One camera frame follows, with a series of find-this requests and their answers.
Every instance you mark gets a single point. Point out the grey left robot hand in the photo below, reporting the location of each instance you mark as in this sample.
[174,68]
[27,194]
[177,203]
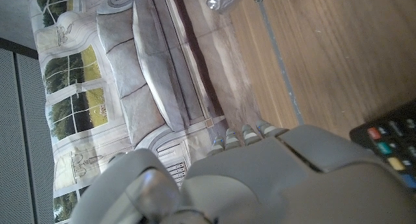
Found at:
[260,185]

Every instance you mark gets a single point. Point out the black TV remote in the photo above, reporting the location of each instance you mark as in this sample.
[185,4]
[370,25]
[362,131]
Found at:
[390,133]

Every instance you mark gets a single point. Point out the aluminum foil sheet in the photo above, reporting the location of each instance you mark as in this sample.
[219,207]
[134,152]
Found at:
[224,0]

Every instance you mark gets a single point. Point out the grey perforated panel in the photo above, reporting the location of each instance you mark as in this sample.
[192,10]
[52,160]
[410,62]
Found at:
[19,136]

